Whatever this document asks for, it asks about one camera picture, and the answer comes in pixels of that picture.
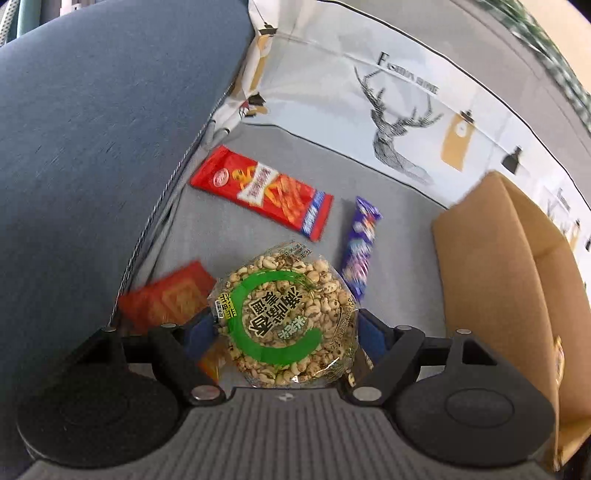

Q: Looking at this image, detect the small red square snack packet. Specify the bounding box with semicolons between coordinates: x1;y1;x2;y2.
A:
117;261;215;334

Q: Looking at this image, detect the purple candy bar wrapper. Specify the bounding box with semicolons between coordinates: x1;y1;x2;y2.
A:
339;196;382;302

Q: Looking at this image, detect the long red shrimp cracker packet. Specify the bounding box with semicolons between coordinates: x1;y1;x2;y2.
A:
189;146;334;242

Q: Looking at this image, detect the green checkered cloth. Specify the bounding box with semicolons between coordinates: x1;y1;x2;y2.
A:
477;0;590;129

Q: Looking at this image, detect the round puffed grain snack bag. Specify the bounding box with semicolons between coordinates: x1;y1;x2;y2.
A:
208;241;359;388

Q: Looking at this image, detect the orange red snack packet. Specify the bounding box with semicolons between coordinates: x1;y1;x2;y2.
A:
197;338;228;384

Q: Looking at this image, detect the brown cardboard box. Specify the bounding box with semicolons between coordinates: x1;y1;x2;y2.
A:
432;172;590;469

